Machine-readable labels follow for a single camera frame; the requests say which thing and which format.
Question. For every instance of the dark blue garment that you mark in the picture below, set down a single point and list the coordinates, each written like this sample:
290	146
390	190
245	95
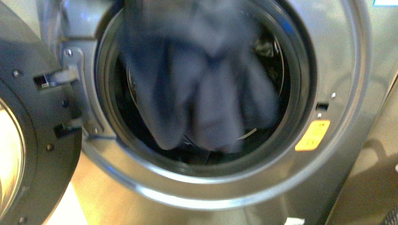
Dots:
159	14

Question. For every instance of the grey front-load washing machine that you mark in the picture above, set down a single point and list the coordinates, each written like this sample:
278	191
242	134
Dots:
353	61

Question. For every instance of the black rubber door gasket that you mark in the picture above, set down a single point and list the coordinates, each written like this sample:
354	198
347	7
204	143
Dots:
118	97

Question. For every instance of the yellow warning sticker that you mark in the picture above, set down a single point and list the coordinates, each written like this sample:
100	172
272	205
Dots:
313	135

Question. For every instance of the grey door hinge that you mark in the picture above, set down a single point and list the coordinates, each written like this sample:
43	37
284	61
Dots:
72	78

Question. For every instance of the round glass washer door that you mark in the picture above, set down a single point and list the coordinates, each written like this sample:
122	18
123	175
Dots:
35	165

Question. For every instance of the white blue energy label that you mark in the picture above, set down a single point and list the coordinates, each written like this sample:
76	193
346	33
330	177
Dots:
386	3

